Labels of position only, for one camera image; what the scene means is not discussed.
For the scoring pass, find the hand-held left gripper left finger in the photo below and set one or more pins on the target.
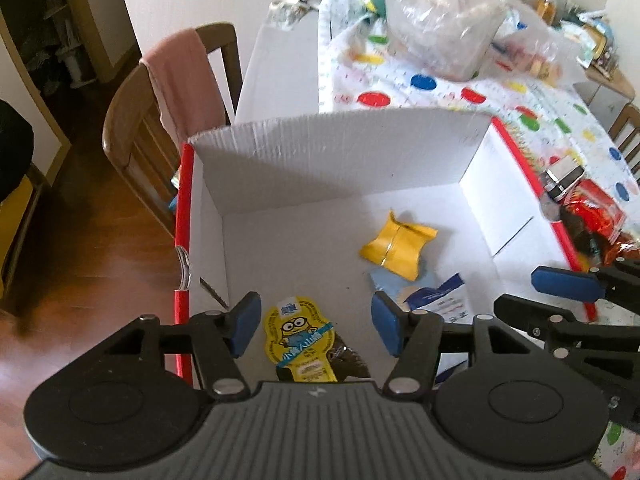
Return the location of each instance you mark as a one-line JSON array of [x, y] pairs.
[[245, 322]]

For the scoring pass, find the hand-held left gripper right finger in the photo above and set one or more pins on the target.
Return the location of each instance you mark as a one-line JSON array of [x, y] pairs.
[[390, 322]]

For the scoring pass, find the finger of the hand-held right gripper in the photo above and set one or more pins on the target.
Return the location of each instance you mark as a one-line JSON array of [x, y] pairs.
[[520, 312], [560, 281]]

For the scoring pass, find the light blue packet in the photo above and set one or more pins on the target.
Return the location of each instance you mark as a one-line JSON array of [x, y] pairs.
[[392, 285]]

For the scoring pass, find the dark brown snack packet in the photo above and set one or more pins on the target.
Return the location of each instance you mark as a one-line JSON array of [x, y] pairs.
[[580, 240]]

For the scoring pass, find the yellow cartoon snack packet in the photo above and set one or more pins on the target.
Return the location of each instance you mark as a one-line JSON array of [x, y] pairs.
[[297, 335]]

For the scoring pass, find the bread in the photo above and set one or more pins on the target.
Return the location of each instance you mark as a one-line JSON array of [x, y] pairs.
[[622, 252]]

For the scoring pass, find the small plain yellow packet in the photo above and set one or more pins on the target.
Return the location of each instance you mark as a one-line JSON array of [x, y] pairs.
[[397, 245]]

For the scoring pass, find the red snack packet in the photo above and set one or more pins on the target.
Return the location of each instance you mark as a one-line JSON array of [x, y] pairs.
[[597, 207]]

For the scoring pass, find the silver black snack packet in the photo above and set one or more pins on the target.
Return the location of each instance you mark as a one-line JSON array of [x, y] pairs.
[[565, 177]]

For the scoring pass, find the red cardboard box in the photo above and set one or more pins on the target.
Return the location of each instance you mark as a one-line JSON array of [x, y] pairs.
[[325, 170]]

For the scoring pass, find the wooden chair with slatted back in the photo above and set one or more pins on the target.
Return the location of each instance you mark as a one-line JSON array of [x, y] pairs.
[[627, 130]]

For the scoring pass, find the white wooden cabinet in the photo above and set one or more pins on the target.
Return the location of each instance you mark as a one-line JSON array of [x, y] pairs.
[[605, 95]]

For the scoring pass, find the wooden chair with curved back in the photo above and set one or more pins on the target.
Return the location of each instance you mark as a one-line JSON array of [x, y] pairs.
[[140, 135]]

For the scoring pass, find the balloon print tablecloth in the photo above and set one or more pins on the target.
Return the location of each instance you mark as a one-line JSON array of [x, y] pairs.
[[450, 90]]

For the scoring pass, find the small plastic bag with cookies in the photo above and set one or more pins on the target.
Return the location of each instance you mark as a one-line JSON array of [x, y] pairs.
[[535, 55]]

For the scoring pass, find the yellow container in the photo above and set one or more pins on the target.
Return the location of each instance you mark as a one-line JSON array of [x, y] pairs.
[[600, 45]]

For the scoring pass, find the pink towel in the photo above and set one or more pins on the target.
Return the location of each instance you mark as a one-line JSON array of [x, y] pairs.
[[185, 85]]

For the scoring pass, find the yellow armchair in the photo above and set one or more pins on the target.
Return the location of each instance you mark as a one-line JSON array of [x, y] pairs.
[[15, 230]]

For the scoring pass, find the tissue box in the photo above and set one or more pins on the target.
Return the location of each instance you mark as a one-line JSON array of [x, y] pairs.
[[577, 32]]

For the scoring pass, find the orange liquid bottle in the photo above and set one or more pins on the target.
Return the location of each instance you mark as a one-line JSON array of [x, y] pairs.
[[547, 7]]

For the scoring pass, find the large clear plastic bag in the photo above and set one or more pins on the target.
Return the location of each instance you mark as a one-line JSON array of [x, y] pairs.
[[440, 25]]

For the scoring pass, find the black jacket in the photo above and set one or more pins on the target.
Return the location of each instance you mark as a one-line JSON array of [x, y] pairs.
[[12, 145]]

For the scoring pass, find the white power strip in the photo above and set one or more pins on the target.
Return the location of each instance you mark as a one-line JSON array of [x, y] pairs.
[[290, 10]]

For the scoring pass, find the dark bookshelf alcove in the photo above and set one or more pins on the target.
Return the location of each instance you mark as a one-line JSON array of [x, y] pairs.
[[60, 20]]

